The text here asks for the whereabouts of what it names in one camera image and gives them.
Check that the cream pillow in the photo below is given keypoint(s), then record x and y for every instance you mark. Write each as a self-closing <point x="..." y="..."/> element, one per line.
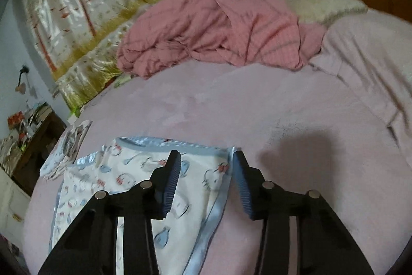
<point x="322" y="6"/>

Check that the red box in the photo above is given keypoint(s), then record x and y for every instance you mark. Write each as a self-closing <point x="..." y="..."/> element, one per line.
<point x="16" y="120"/>

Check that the light blue satin pants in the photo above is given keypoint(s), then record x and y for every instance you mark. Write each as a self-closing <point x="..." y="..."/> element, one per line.
<point x="214" y="213"/>

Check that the pink wall lamp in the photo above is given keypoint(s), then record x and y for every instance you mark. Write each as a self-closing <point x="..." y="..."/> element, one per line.
<point x="22" y="88"/>

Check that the pink plaid quilt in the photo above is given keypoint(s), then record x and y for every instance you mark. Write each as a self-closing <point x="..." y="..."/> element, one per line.
<point x="209" y="27"/>

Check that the green and white box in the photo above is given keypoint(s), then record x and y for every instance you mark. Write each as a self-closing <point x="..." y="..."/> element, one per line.
<point x="74" y="115"/>

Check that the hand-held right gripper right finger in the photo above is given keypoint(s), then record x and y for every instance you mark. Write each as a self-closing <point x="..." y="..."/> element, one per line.
<point x="243" y="188"/>

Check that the pile of books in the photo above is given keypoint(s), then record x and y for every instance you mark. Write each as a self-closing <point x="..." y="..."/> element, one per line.
<point x="38" y="112"/>

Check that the tree print curtain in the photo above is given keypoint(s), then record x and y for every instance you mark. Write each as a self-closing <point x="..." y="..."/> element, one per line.
<point x="80" y="4"/>

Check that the white cartoon print pants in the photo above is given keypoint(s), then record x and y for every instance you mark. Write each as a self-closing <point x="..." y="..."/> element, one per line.
<point x="128" y="165"/>

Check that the pink bed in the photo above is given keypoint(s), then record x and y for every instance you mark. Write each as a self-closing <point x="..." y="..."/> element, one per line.
<point x="225" y="107"/>

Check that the light blue folded printed cloth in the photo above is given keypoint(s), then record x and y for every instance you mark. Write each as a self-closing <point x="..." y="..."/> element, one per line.
<point x="75" y="139"/>

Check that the dark wooden desk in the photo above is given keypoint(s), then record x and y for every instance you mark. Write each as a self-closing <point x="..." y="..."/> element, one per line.
<point x="35" y="149"/>

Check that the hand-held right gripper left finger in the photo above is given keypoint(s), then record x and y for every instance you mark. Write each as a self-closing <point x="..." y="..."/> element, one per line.
<point x="170" y="184"/>

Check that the white cabinet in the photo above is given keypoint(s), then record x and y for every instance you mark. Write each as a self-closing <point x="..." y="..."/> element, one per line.
<point x="13" y="204"/>

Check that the stack of papers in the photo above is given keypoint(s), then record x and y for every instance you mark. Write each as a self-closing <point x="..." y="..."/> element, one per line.
<point x="9" y="149"/>

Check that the cream folded printed cloth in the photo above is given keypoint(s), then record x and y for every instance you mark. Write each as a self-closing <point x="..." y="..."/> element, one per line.
<point x="53" y="172"/>

